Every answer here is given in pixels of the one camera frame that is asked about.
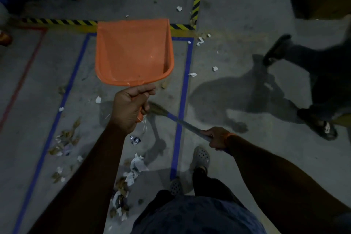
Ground person's left forearm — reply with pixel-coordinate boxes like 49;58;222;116
27;124;135;234

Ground blue patterned shirt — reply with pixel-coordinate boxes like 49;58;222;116
131;195;267;234

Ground grass broom with metal handle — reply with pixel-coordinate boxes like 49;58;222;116
148;101;231;154

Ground pile of paper scraps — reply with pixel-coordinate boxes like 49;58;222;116
48;6;220;229

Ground person's right forearm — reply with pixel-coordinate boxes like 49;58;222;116
226;135;351;234

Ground orange plastic dustpan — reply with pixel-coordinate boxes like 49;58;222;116
95;18;175;122

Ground person's right hand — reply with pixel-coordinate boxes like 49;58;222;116
200;127;233;151

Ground black patterned trousers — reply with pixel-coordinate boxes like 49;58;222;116
131;168;245;223

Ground person's left hand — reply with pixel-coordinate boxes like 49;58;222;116
109;84;156;134

